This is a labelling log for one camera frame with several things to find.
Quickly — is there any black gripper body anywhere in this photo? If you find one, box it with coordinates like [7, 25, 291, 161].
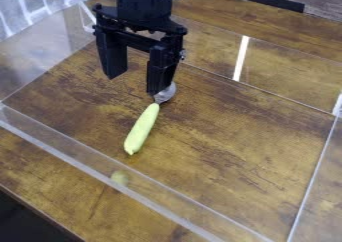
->
[92, 0, 186, 53]

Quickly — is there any green handled metal spoon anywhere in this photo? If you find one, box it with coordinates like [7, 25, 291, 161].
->
[122, 83, 176, 155]

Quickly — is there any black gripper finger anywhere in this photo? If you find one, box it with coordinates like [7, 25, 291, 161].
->
[94, 30, 128, 79]
[146, 35, 182, 95]

